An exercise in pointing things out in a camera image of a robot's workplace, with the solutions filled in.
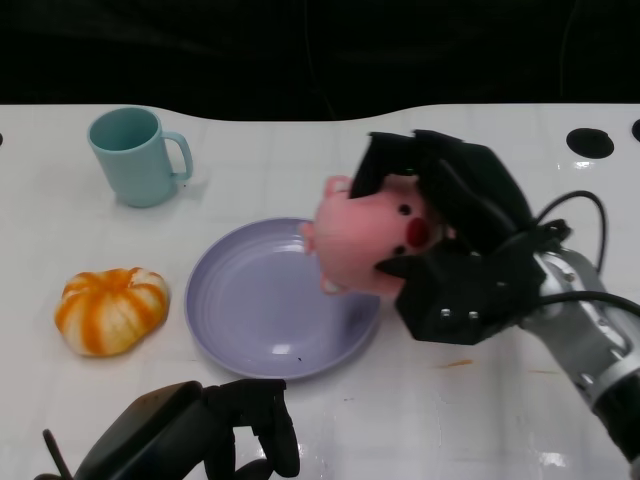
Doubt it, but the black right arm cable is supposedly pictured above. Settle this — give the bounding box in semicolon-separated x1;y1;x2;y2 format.
538;290;640;322
528;190;609;267

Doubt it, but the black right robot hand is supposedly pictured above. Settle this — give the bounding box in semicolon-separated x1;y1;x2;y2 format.
349;129;546;347

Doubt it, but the pink plush doll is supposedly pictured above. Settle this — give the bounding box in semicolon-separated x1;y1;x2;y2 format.
299;174;457;300

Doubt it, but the black backdrop curtain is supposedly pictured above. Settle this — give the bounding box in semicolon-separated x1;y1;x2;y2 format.
0;0;640;124

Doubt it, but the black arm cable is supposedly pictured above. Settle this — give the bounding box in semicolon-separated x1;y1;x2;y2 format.
41;428;72;480
528;190;609;267
538;290;640;322

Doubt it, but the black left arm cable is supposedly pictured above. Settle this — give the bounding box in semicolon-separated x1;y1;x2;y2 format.
41;428;72;480

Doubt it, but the orange white pumpkin toy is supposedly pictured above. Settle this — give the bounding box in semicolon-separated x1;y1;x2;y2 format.
53;267;172;358

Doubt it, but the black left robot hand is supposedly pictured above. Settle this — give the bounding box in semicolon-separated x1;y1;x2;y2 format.
74;378;302;480

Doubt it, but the lavender plastic plate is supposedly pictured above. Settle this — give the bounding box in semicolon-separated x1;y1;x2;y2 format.
183;216;382;382

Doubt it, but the teal plastic mug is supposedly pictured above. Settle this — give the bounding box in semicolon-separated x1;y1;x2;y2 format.
87;106;195;209

